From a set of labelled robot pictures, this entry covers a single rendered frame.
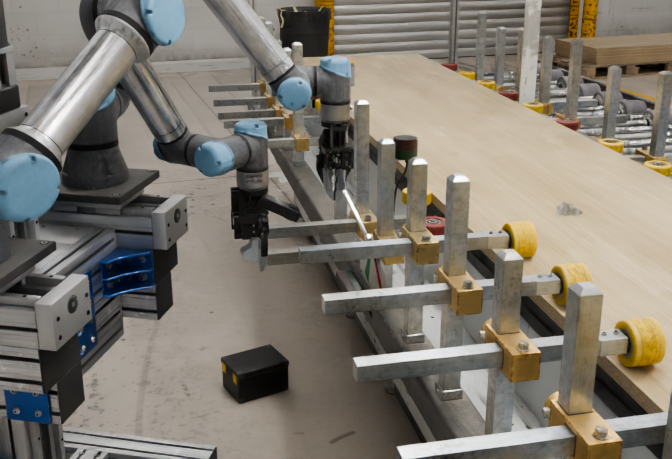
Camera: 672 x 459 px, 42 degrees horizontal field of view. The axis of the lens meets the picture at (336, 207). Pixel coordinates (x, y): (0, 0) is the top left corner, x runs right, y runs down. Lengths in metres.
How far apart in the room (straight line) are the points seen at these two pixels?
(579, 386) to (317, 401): 1.97
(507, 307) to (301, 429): 1.64
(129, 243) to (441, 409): 0.80
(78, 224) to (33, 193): 0.59
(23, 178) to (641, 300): 1.18
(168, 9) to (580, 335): 0.94
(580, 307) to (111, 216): 1.18
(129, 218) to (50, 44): 7.59
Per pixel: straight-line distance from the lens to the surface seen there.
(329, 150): 2.14
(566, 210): 2.30
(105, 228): 2.07
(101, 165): 2.05
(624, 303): 1.82
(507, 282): 1.45
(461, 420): 1.76
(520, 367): 1.44
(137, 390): 3.30
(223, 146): 1.91
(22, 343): 1.65
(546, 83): 3.82
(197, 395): 3.23
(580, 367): 1.26
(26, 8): 9.53
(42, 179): 1.52
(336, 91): 2.12
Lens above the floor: 1.63
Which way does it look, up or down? 19 degrees down
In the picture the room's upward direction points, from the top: straight up
